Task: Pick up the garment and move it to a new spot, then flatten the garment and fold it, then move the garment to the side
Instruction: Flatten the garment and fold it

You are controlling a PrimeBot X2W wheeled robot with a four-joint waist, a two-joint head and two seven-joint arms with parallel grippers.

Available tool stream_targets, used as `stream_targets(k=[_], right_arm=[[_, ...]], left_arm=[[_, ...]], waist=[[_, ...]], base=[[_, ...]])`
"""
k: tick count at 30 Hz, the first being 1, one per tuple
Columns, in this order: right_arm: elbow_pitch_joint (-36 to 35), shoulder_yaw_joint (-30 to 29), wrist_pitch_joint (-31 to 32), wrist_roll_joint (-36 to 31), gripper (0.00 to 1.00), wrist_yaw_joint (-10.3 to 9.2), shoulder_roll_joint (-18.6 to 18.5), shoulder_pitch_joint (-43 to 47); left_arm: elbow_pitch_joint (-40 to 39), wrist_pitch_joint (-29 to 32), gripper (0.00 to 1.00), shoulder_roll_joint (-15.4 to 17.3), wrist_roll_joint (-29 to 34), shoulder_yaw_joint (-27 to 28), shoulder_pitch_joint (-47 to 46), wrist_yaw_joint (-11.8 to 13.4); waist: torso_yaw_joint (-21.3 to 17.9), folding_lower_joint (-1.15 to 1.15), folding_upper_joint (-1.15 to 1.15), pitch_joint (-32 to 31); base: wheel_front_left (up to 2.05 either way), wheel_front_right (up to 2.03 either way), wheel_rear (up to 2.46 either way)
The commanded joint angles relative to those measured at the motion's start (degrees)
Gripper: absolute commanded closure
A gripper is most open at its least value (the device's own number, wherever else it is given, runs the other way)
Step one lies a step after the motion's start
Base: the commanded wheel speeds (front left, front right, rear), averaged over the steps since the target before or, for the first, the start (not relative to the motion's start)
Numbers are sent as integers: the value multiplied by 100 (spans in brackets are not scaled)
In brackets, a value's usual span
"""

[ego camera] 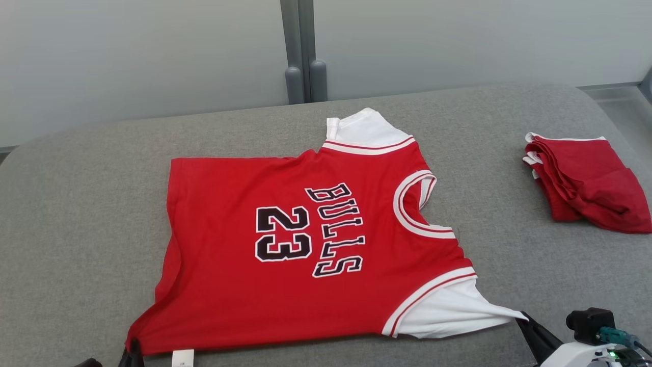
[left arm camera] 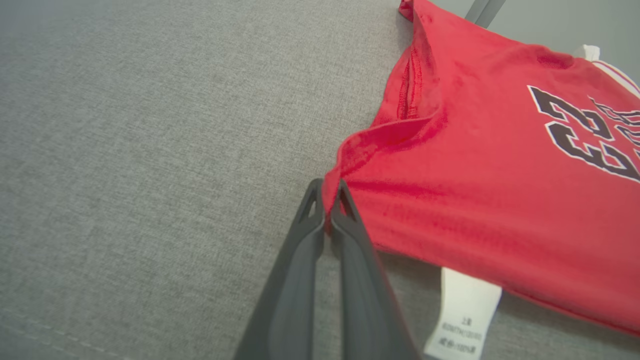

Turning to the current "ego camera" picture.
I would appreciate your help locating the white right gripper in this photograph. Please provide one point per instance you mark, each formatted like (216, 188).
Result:
(578, 357)

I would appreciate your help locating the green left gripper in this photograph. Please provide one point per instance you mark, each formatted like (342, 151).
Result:
(89, 363)

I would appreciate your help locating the red Bulls basketball jersey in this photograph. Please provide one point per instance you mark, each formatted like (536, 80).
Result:
(229, 295)

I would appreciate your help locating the red shorts with white stripe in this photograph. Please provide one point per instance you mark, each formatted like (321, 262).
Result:
(591, 178)

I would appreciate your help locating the grey fabric sofa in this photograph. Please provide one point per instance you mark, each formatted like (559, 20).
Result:
(102, 204)

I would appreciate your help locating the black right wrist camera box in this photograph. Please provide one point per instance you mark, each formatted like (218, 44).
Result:
(586, 323)

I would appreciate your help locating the grey metal partition post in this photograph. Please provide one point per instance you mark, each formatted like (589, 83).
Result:
(303, 51)

